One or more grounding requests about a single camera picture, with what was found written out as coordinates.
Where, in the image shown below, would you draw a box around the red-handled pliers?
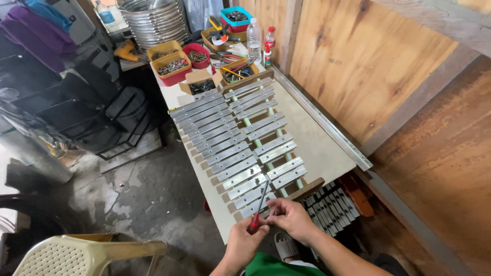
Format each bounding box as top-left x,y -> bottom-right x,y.
209,51 -> 248,64

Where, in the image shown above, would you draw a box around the clear plastic water bottle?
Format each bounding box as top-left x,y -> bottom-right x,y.
247,18 -> 262,64

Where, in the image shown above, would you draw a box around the green shorts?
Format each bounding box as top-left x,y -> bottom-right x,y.
245,252 -> 327,276

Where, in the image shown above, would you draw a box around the blue cloth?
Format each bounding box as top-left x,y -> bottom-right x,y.
25,0 -> 74,33

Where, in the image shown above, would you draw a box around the person's right hand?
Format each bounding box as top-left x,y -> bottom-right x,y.
266,197 -> 321,247

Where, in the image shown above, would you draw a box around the cardboard box of screws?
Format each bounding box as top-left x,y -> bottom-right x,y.
179,68 -> 223,101

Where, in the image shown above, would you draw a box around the grey rubber sandal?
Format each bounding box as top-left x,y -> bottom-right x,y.
274,231 -> 300,262

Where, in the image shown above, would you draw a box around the red-handled screwdriver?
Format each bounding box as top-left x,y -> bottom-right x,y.
247,179 -> 270,235

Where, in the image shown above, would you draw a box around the black shoe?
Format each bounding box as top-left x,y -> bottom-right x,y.
373,253 -> 410,276

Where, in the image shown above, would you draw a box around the red bowl of screws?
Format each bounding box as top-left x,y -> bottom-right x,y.
182,43 -> 211,70

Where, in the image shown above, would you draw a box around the stack of metal hoops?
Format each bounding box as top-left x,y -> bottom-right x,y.
118,0 -> 191,49

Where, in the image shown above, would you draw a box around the long row of metal bars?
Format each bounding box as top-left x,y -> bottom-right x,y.
170,92 -> 277,220

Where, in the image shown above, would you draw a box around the person's left hand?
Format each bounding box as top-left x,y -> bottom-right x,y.
224,218 -> 271,270

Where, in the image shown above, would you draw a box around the blue-labelled plastic bottle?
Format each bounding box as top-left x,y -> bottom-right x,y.
95,0 -> 116,27

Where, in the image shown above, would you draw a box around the yellow tray of pens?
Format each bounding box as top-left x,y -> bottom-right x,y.
219,58 -> 261,85

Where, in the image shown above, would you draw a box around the xylophone with dark frame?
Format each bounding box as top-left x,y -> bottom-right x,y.
302,181 -> 374,239

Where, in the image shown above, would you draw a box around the red-capped soda bottle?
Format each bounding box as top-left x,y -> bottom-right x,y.
264,26 -> 276,51

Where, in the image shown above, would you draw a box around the short row of paired metal bars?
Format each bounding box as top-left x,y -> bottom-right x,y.
224,78 -> 308,190

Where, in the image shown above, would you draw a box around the clear plastic bag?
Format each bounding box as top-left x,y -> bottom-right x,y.
183,0 -> 225,33

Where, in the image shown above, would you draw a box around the yellow power drill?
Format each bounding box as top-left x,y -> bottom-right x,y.
114,39 -> 142,63

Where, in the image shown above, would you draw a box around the yellow tub of screws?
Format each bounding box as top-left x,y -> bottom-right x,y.
147,40 -> 183,63

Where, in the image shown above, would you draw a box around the yellow tray with clamps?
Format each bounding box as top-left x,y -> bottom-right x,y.
200,25 -> 248,53

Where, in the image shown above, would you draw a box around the purple cloth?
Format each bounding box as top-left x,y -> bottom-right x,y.
0,5 -> 78,74

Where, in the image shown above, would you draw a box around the plastic-wrapped bundle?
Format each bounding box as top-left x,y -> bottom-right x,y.
0,87 -> 74,185

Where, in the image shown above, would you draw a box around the red and yellow screw tub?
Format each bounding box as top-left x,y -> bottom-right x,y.
151,51 -> 193,87

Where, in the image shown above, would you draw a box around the aluminium rail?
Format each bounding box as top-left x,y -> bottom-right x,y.
270,64 -> 373,172

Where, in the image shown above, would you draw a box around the wooden xylophone frame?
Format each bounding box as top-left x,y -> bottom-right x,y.
220,69 -> 326,203

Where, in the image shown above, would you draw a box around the beige plastic chair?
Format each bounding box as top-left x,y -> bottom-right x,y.
12,233 -> 168,276

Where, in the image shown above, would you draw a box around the teal and red screw tub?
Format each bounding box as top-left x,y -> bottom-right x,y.
220,6 -> 254,34

